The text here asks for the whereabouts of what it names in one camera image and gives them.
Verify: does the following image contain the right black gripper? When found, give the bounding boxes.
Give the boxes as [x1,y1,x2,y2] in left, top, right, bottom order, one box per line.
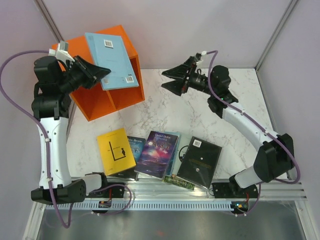
[161,56,215,97]

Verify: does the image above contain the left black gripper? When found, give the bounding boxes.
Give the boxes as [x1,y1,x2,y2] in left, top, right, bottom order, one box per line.
[57,55,111,95]

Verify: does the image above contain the light blue book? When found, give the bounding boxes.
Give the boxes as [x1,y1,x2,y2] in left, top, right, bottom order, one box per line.
[84,32,139,91]

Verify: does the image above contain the teal Jules Verne book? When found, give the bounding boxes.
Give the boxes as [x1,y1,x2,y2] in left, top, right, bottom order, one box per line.
[165,132,181,176]

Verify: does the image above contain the dark Wuthering Heights book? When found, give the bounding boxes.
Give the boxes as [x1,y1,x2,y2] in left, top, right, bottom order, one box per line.
[111,136,146,181]

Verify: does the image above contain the yellow book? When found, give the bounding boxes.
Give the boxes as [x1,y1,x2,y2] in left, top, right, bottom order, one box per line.
[97,128,136,176]

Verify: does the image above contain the purple galaxy Crusoe book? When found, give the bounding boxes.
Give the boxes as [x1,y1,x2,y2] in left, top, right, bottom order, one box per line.
[134,131,180,179]

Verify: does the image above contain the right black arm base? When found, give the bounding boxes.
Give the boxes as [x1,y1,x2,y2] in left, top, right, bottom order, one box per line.
[211,182,259,200]

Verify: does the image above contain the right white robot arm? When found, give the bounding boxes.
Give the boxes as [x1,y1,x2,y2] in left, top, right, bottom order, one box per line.
[161,53,296,197]

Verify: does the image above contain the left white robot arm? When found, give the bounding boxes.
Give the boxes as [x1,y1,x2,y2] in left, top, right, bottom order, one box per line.
[30,55,111,205]

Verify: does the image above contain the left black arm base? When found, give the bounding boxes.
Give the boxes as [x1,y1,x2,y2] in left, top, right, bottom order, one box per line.
[86,182,125,200]

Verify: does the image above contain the orange wooden shelf box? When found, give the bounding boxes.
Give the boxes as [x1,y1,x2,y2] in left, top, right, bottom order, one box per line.
[51,24,146,122]

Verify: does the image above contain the pale Great Gatsby book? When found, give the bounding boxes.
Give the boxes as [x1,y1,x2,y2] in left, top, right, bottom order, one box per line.
[172,134,192,175]

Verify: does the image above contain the black book with barcode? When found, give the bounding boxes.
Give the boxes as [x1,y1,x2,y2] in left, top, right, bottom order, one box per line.
[176,136,222,190]

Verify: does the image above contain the green garden book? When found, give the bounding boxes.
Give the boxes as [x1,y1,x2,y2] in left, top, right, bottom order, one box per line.
[162,174,195,191]

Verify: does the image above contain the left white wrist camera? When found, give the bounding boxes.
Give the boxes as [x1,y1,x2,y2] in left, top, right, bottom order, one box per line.
[48,41,74,62]

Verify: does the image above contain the aluminium rail frame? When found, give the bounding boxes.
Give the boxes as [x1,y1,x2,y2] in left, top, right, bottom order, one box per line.
[22,99,320,240]

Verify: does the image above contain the white slotted cable duct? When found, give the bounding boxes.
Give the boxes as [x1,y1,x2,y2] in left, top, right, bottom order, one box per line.
[44,201,232,211]

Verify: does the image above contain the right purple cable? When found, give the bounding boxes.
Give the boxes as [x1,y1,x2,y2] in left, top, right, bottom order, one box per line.
[197,49,301,185]

